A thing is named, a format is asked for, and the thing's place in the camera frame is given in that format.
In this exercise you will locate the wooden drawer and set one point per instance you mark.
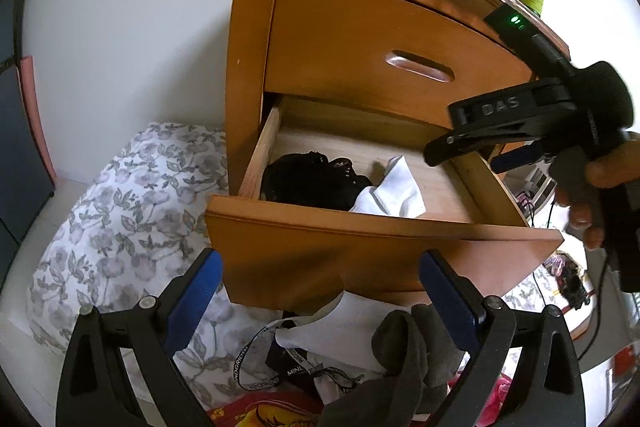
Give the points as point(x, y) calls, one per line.
point(300, 257)
point(325, 42)

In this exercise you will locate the red floral blanket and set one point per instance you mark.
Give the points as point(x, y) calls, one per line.
point(240, 417)

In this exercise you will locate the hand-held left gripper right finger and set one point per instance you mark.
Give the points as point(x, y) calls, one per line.
point(450, 302)

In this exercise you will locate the black lace glove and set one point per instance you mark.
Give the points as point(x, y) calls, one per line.
point(572, 284)

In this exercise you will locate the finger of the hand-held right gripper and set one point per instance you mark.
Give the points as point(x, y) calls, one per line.
point(517, 157)
point(450, 147)

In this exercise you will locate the white garment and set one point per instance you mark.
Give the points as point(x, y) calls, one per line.
point(350, 322)

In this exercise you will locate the dark cabinet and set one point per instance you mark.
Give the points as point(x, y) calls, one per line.
point(20, 157)

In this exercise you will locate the wooden nightstand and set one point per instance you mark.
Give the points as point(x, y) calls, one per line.
point(245, 57)

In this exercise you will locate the plain white sock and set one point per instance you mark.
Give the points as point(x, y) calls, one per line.
point(395, 194)

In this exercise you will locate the grey floral quilt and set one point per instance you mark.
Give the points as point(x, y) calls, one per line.
point(125, 232)

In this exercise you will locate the dark grey sock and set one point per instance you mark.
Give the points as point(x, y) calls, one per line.
point(400, 357)

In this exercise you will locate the person's right hand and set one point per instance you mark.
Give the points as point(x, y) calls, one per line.
point(617, 164)

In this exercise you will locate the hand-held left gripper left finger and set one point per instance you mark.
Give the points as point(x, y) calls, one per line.
point(192, 302)

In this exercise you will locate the pink board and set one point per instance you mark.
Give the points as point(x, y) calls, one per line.
point(35, 117)

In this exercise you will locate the black cloth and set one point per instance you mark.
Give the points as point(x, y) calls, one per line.
point(310, 182)

